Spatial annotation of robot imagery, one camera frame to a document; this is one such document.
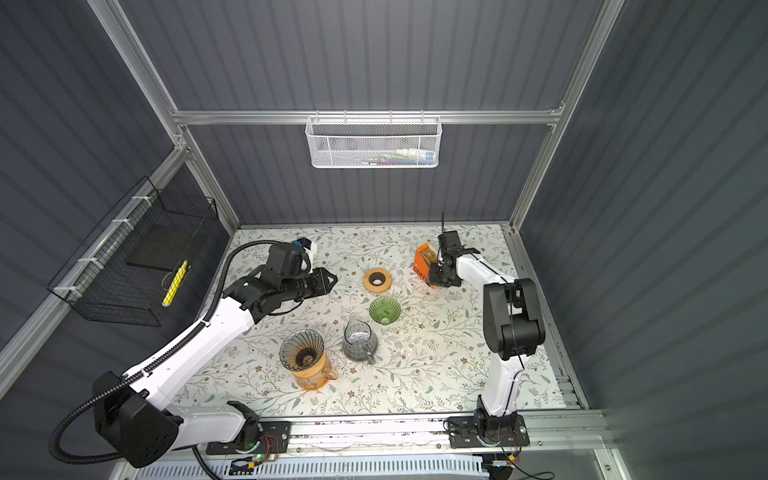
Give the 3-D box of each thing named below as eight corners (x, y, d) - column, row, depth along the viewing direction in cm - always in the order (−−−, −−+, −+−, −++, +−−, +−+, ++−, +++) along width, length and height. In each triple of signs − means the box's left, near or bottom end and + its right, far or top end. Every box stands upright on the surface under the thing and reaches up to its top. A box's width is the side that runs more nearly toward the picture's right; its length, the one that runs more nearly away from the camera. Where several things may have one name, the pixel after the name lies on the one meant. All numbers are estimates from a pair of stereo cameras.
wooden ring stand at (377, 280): (363, 292, 103) (362, 288, 101) (364, 272, 108) (364, 268, 106) (392, 292, 103) (392, 288, 101) (392, 272, 108) (392, 268, 106)
